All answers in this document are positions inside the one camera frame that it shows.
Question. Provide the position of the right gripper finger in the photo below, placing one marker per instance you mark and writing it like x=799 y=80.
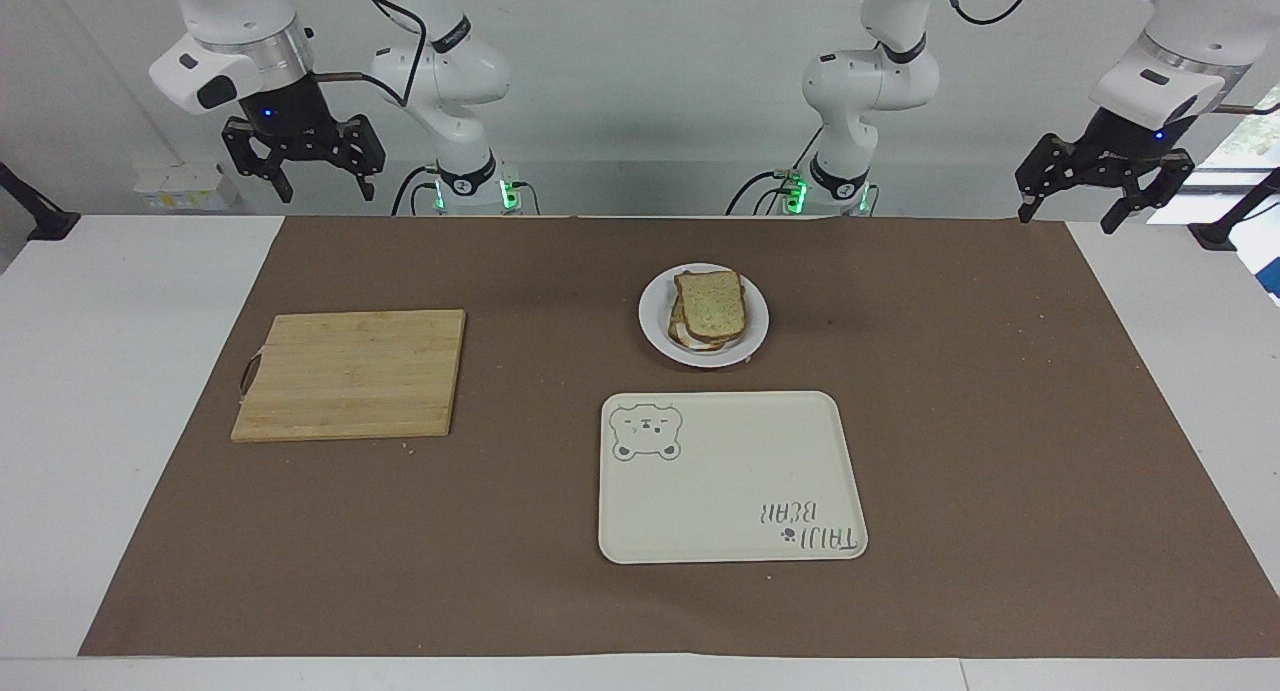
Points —
x=252 y=149
x=366 y=151

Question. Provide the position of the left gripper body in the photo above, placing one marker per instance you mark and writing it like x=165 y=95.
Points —
x=1135 y=143

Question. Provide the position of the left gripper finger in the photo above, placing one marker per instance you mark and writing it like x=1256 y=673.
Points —
x=1160 y=189
x=1048 y=166

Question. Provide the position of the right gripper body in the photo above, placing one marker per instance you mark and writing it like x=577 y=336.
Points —
x=288 y=114

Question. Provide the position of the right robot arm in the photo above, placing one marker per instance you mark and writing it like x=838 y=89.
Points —
x=445 y=71

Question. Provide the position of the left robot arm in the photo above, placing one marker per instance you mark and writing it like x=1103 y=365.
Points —
x=862 y=83

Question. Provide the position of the round white plate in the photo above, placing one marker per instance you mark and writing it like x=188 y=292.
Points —
x=755 y=321

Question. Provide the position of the black stand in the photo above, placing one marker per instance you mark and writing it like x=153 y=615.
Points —
x=40 y=221
x=1225 y=229

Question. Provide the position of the white box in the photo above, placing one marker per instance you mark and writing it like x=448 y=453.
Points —
x=185 y=186

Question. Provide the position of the blue object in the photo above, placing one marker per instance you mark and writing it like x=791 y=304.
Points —
x=1270 y=279

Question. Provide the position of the wooden cutting board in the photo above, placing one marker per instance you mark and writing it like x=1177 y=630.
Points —
x=355 y=373

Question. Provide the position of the brown bread slice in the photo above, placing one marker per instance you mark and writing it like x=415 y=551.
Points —
x=710 y=304
x=690 y=339

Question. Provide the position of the cream tray with bear print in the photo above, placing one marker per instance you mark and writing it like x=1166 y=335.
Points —
x=730 y=481

